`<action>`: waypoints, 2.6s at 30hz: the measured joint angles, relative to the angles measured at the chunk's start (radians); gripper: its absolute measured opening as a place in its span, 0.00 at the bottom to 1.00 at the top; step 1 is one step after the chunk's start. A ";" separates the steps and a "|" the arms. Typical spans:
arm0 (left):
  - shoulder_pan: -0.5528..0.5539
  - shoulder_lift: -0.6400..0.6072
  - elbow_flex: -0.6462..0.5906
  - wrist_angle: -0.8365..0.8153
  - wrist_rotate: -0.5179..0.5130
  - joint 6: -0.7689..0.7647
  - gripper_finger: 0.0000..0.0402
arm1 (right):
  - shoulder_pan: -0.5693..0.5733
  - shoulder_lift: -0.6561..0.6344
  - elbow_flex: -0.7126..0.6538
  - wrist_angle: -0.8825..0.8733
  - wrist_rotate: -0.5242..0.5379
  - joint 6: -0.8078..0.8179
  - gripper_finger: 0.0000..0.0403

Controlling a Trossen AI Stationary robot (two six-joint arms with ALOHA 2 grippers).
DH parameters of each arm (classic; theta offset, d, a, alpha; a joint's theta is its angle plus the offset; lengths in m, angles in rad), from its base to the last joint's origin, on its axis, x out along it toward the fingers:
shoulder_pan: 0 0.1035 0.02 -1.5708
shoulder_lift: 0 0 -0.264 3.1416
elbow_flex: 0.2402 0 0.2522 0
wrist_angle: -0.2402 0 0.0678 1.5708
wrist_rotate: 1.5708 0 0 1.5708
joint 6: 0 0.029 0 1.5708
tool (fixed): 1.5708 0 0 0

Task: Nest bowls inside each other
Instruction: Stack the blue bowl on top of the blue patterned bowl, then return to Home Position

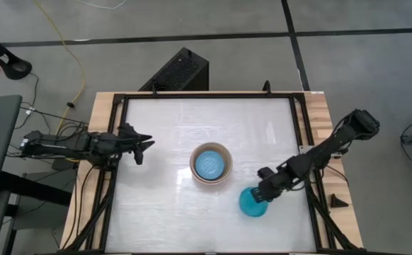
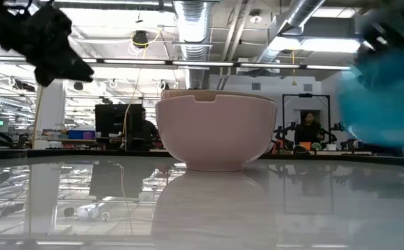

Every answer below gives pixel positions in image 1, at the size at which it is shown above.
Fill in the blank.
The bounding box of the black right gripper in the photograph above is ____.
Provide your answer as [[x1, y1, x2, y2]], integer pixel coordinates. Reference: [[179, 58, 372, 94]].
[[252, 157, 303, 204]]

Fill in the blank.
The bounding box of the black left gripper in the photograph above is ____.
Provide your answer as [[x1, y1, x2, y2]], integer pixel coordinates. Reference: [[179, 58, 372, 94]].
[[92, 123, 156, 168]]

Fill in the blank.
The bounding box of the small teal bowl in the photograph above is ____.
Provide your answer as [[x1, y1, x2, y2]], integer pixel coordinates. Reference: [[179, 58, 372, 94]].
[[239, 186, 269, 218]]

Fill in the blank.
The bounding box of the large white bowl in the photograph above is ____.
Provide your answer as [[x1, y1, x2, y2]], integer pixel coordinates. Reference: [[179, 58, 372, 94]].
[[189, 141, 234, 186]]

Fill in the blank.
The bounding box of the small light blue bowl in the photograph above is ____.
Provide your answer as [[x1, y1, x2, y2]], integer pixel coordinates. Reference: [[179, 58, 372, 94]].
[[195, 150, 226, 181]]

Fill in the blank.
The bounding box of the white table mat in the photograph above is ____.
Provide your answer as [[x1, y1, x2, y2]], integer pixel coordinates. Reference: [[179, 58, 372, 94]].
[[105, 97, 317, 254]]

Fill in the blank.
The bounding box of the black perforated box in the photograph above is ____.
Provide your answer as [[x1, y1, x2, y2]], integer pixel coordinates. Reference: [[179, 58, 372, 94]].
[[138, 47, 210, 93]]

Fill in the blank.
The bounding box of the black stand leg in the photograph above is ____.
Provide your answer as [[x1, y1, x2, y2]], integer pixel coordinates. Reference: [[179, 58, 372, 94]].
[[0, 25, 33, 81]]

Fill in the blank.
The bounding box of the black metal rig frame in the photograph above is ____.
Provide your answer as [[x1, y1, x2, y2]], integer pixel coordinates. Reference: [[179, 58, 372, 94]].
[[60, 90, 367, 255]]

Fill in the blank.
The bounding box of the black triangular bracket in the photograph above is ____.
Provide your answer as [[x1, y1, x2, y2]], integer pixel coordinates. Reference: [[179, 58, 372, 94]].
[[330, 193, 350, 209]]

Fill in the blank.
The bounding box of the yellow cable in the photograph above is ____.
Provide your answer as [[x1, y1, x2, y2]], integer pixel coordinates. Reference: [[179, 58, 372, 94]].
[[34, 0, 87, 142]]

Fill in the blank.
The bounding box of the white cable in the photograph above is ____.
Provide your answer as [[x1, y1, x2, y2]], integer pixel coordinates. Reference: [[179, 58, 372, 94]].
[[74, 0, 128, 11]]

